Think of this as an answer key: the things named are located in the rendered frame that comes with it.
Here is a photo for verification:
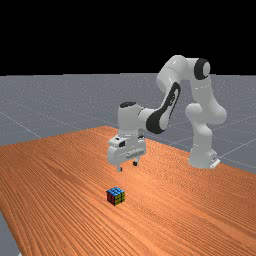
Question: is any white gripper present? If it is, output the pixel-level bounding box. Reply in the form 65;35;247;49
107;133;147;173

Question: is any many-coloured puzzle cube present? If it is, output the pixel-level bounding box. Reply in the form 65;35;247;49
105;186;126;207

